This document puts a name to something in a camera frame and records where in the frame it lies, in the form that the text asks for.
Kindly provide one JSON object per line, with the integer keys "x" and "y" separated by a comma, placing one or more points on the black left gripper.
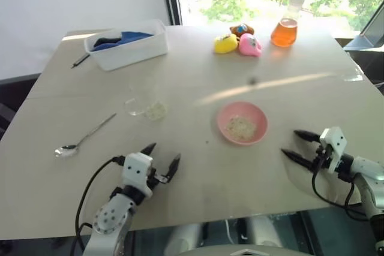
{"x": 156, "y": 178}

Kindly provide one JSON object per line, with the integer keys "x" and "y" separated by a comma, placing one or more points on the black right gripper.
{"x": 321, "y": 160}

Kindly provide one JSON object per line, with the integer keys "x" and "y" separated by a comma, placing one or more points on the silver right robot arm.
{"x": 370, "y": 184}

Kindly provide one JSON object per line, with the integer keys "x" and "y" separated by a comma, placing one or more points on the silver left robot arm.
{"x": 112, "y": 220}

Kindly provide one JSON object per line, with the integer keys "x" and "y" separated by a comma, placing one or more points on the pink bowl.
{"x": 225, "y": 118}

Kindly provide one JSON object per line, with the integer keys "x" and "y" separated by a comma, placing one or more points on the white rounded robot leg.
{"x": 265, "y": 232}
{"x": 186, "y": 236}

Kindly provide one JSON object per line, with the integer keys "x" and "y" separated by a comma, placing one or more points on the long metal spoon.
{"x": 67, "y": 150}

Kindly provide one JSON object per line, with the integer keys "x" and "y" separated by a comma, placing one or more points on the white plastic bin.
{"x": 135, "y": 50}

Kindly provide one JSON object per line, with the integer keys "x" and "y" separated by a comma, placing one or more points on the pink plush toy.
{"x": 249, "y": 46}

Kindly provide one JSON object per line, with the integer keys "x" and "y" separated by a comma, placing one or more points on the glass flask with orange liquid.
{"x": 284, "y": 32}

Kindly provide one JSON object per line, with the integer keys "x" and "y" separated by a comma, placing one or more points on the blue cloth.
{"x": 132, "y": 36}

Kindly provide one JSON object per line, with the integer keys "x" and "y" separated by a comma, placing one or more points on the black pen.
{"x": 79, "y": 61}

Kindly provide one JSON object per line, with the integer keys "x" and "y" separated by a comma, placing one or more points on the black item in bin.
{"x": 106, "y": 41}

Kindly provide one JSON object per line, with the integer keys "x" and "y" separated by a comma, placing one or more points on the yellow plush toy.
{"x": 225, "y": 44}

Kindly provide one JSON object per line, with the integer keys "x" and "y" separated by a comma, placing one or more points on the brown plush toy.
{"x": 241, "y": 29}

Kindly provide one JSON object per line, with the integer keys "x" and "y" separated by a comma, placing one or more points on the dark chair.
{"x": 12, "y": 94}

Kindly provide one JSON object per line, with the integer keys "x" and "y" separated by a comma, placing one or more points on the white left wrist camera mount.
{"x": 136, "y": 170}

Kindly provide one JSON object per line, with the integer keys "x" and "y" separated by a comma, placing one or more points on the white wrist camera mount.
{"x": 136, "y": 170}
{"x": 334, "y": 142}

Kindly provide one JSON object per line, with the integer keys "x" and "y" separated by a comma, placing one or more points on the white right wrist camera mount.
{"x": 334, "y": 142}

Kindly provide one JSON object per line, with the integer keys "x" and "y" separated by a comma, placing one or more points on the dark slanted monitor frame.
{"x": 372, "y": 32}

